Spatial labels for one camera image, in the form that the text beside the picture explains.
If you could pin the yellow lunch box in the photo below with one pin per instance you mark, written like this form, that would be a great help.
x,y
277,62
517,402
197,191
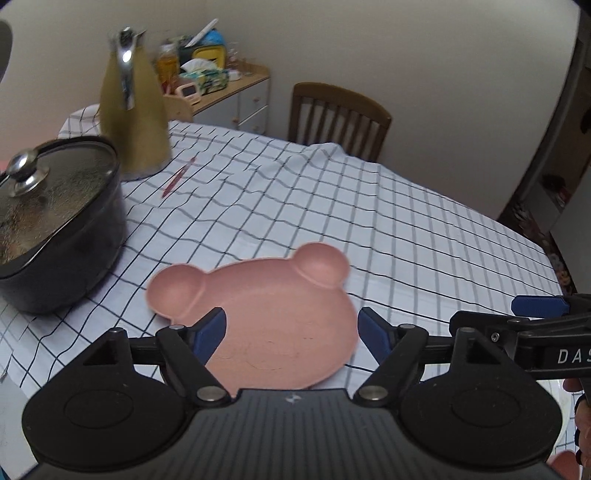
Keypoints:
x,y
213,53

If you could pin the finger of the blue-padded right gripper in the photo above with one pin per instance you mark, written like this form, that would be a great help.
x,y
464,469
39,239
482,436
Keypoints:
x,y
550,306

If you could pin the person's right hand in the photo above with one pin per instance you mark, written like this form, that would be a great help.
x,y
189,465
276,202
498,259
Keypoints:
x,y
567,463

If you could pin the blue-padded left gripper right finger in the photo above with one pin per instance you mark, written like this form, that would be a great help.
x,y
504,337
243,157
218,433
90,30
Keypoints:
x,y
398,351

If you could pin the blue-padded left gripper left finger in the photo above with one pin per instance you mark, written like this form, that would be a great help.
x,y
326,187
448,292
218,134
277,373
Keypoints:
x,y
185,352

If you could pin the pink digital clock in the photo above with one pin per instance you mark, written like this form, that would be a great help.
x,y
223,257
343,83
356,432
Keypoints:
x,y
190,92

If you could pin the red pen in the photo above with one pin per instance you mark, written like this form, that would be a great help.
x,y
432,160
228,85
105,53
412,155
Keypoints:
x,y
176,178

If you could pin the gold thermos jug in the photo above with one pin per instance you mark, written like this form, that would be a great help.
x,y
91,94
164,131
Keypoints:
x,y
132,114

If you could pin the brown wooden chair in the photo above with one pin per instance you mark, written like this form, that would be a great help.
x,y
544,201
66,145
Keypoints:
x,y
325,113

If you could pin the white drawer cabinet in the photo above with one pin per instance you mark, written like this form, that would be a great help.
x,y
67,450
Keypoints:
x,y
242,106

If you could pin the green tissue box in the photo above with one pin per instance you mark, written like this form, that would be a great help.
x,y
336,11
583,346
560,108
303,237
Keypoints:
x,y
205,74

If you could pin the black pot with lid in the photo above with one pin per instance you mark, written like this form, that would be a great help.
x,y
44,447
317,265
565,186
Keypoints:
x,y
62,222

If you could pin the checked white tablecloth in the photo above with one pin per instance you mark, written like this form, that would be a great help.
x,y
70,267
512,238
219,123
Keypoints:
x,y
416,256

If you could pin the pink bear-shaped plate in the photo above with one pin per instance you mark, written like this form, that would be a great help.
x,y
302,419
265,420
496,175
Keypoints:
x,y
289,322

